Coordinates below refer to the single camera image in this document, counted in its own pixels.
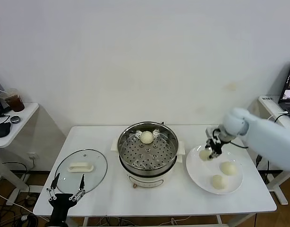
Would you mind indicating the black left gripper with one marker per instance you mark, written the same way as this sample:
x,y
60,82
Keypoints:
x,y
61,203

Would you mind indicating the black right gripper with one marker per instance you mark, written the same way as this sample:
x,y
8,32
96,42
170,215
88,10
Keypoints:
x,y
217,144

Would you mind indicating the white steamed baozi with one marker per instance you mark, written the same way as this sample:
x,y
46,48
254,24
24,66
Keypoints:
x,y
146,137
203,155
218,182
228,168

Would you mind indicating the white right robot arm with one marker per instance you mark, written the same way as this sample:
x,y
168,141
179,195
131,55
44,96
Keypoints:
x,y
265,139

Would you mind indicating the perforated steel steamer pot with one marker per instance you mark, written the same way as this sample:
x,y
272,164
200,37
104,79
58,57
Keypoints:
x,y
147,157

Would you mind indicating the white round plate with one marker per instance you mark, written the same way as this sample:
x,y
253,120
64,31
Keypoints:
x,y
194,175

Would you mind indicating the white side table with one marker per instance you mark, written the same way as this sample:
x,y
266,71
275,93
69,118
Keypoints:
x,y
27,111
267,104

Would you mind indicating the small printed table label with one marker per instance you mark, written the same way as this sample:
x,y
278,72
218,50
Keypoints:
x,y
267,98

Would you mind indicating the small round grey tin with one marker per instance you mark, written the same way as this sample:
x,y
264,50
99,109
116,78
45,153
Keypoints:
x,y
15,119

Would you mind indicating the black computer mouse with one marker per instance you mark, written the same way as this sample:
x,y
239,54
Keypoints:
x,y
2,130

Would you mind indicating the plastic cup of iced coffee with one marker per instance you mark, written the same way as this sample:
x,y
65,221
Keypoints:
x,y
15,104

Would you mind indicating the clear empty plastic cup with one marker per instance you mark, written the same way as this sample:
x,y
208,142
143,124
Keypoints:
x,y
2,97

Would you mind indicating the white wall socket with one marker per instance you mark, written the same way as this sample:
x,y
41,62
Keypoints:
x,y
32,156

